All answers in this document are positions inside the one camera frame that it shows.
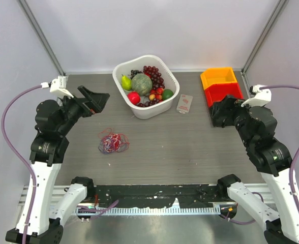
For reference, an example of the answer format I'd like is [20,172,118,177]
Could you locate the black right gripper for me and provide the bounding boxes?
[212,93,253,146]

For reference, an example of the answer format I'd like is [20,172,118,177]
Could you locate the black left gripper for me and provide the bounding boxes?
[57,85,109,135]

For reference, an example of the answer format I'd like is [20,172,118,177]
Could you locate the cable bundle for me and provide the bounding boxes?
[97,127,130,155]

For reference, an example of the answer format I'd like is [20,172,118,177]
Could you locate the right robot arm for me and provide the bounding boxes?
[210,96,299,243]

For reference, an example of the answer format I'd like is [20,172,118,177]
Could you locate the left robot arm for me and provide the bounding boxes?
[1,85,110,243]

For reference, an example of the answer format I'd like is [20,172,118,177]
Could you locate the black storage bin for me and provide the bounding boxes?
[209,104,234,128]

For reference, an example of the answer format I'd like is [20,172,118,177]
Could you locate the red storage bin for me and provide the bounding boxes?
[204,83,243,108]

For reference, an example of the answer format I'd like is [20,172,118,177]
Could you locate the green pear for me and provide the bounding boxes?
[121,75,132,91]

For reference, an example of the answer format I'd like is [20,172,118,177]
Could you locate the yellow storage bin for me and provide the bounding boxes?
[200,67,237,90]

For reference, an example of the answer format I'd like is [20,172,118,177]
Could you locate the red apple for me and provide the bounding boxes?
[127,91,141,105]

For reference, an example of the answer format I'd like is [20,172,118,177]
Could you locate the white red card box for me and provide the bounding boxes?
[176,94,193,114]

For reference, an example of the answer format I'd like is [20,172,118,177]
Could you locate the dark purple grape bunch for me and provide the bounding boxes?
[130,70,143,79]

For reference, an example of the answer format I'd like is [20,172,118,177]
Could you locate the green melon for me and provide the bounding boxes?
[131,73,153,96]

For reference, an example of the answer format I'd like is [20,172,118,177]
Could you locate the dark red grapes front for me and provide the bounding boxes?
[136,98,162,107]

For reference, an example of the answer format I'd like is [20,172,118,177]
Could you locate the green lime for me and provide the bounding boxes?
[162,89,174,101]

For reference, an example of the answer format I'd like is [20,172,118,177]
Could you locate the red yellow cherries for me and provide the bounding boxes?
[148,87,164,101]

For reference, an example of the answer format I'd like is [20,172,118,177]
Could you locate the red grape bunch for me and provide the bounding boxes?
[142,66,165,89]

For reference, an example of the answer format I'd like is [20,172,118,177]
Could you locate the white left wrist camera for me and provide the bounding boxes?
[40,76,74,99]

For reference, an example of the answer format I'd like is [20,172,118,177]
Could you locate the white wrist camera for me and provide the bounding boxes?
[40,76,74,99]
[241,85,272,107]

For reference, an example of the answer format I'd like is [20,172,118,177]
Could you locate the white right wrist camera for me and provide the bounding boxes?
[241,85,272,107]

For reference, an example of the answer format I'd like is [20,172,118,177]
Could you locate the aluminium rail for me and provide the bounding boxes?
[18,184,277,216]

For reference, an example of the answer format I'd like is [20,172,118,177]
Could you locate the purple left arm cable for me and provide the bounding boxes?
[1,85,43,243]

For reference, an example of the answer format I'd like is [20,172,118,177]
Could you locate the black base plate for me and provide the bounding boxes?
[95,184,230,208]

